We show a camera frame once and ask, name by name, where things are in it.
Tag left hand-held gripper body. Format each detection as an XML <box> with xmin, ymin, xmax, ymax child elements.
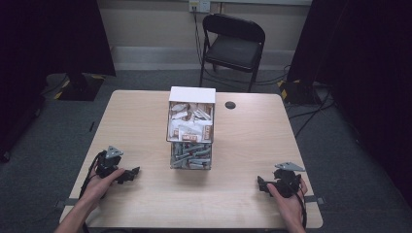
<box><xmin>95</xmin><ymin>145</ymin><xmax>125</xmax><ymax>180</ymax></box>

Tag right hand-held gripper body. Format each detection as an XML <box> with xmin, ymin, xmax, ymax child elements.
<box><xmin>273</xmin><ymin>161</ymin><xmax>306</xmax><ymax>199</ymax></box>

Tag person's right hand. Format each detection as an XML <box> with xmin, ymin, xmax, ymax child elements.
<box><xmin>266</xmin><ymin>177</ymin><xmax>309</xmax><ymax>229</ymax></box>

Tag person's left hand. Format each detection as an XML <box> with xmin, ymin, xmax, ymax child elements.
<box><xmin>79</xmin><ymin>167</ymin><xmax>126</xmax><ymax>209</ymax></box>

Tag pile of white brown packets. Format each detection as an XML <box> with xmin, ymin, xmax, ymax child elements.
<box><xmin>168</xmin><ymin>102</ymin><xmax>215</xmax><ymax>144</ymax></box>

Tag black stand base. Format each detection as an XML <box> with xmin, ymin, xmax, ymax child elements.
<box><xmin>41</xmin><ymin>72</ymin><xmax>107</xmax><ymax>102</ymax></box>
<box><xmin>277</xmin><ymin>79</ymin><xmax>322</xmax><ymax>106</ymax></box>

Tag white storage box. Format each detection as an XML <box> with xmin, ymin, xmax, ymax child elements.
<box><xmin>165</xmin><ymin>85</ymin><xmax>217</xmax><ymax>171</ymax></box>

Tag black folding chair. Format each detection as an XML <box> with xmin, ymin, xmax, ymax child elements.
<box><xmin>198</xmin><ymin>13</ymin><xmax>266</xmax><ymax>93</ymax></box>

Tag dark curtain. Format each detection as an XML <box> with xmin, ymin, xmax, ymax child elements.
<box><xmin>287</xmin><ymin>0</ymin><xmax>412</xmax><ymax>208</ymax></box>
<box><xmin>0</xmin><ymin>0</ymin><xmax>117</xmax><ymax>163</ymax></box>

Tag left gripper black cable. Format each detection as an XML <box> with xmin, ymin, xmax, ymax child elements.
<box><xmin>78</xmin><ymin>150</ymin><xmax>105</xmax><ymax>233</ymax></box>

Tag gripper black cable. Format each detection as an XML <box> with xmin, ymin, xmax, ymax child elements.
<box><xmin>293</xmin><ymin>174</ymin><xmax>309</xmax><ymax>229</ymax></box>
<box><xmin>78</xmin><ymin>150</ymin><xmax>105</xmax><ymax>233</ymax></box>

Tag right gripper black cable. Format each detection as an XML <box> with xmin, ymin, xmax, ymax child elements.
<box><xmin>293</xmin><ymin>174</ymin><xmax>309</xmax><ymax>229</ymax></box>

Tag grey table strap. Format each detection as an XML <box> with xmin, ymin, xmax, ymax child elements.
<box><xmin>53</xmin><ymin>197</ymin><xmax>80</xmax><ymax>209</ymax></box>
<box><xmin>304</xmin><ymin>195</ymin><xmax>326</xmax><ymax>206</ymax></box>

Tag black floor cables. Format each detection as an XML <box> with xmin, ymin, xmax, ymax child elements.
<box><xmin>285</xmin><ymin>64</ymin><xmax>338</xmax><ymax>139</ymax></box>

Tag white wall outlet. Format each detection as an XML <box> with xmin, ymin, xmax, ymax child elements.
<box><xmin>189</xmin><ymin>0</ymin><xmax>212</xmax><ymax>14</ymax></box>

